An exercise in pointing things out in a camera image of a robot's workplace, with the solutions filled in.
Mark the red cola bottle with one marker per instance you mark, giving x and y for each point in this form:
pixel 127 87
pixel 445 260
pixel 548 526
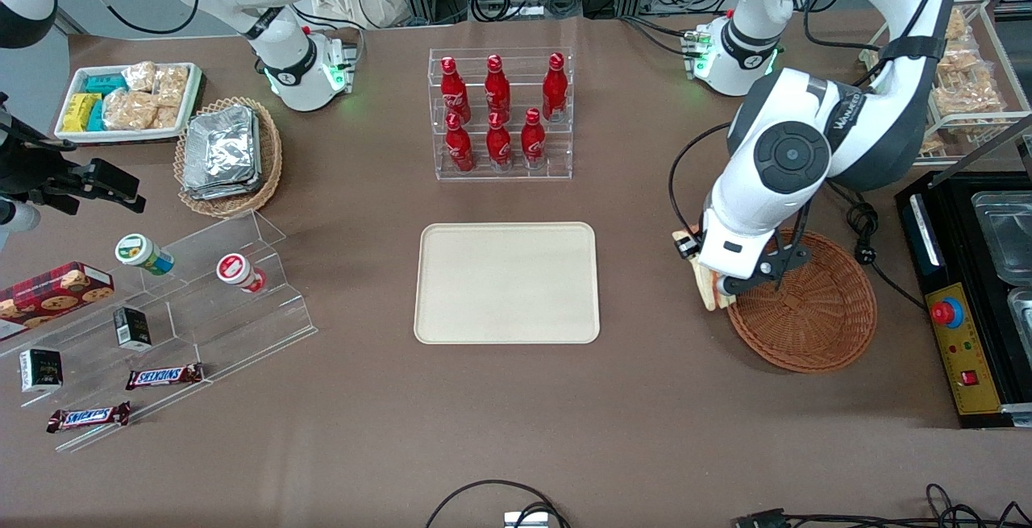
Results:
pixel 555 89
pixel 533 141
pixel 459 147
pixel 455 93
pixel 497 89
pixel 499 143

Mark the small black carton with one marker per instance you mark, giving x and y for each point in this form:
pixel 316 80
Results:
pixel 131 328
pixel 40 371

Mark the green lidded yogurt cup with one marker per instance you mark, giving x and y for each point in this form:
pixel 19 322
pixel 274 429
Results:
pixel 141 254

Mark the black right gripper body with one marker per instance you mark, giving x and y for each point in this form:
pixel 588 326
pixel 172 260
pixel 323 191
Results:
pixel 24 167

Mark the oval tan wicker basket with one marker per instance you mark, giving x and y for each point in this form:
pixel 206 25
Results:
pixel 270 149

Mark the black wrist mount bracket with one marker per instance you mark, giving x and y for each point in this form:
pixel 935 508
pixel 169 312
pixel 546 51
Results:
pixel 786 258

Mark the red lidded yogurt cup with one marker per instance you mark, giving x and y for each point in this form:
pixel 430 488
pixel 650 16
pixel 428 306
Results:
pixel 238 272

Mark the red cookie box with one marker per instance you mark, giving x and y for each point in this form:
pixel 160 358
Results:
pixel 56 290

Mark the clear bag of fried snacks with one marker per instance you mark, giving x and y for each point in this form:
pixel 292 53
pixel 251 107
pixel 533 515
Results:
pixel 956 24
pixel 172 85
pixel 966 67
pixel 166 117
pixel 933 143
pixel 129 110
pixel 970 101
pixel 139 76

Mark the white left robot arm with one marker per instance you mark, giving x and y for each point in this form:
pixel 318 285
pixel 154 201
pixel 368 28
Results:
pixel 798 101

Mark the red emergency stop button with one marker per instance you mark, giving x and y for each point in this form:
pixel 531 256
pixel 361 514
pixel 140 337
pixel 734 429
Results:
pixel 945 313

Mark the black food warmer yellow panel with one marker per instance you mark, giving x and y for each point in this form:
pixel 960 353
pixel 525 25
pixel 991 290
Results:
pixel 979 359

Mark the clear acrylic step display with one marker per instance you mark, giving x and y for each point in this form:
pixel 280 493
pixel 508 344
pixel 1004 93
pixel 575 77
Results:
pixel 226 326

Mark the steel food pan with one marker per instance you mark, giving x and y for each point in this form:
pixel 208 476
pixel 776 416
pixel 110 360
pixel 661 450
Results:
pixel 1022 318
pixel 1008 234

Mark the snickers chocolate bar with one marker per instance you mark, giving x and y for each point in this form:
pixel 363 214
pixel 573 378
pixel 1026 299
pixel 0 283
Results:
pixel 89 417
pixel 164 376

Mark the beige rectangular serving tray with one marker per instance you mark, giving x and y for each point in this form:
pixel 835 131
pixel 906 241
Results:
pixel 506 282

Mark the white rectangular snack tray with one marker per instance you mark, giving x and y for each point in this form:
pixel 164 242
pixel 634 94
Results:
pixel 72 135

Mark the small grey connector box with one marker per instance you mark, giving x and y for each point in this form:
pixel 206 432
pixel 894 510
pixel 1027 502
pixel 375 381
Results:
pixel 526 520

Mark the round brown wicker basket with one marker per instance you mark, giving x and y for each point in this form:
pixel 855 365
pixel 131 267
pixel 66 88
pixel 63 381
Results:
pixel 814 318

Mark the triangle sandwich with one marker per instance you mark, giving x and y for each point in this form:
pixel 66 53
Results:
pixel 709 290

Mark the teal snack packet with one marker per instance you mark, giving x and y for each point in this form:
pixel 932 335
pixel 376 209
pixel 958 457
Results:
pixel 105 83
pixel 96 117

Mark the clear acrylic bottle rack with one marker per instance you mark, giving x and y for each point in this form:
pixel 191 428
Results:
pixel 500 173

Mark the silver foil pack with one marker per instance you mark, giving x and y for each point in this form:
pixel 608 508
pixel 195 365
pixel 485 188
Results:
pixel 222 141
pixel 218 189

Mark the yellow snack packet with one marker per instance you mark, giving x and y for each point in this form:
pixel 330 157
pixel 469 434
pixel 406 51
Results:
pixel 79 111

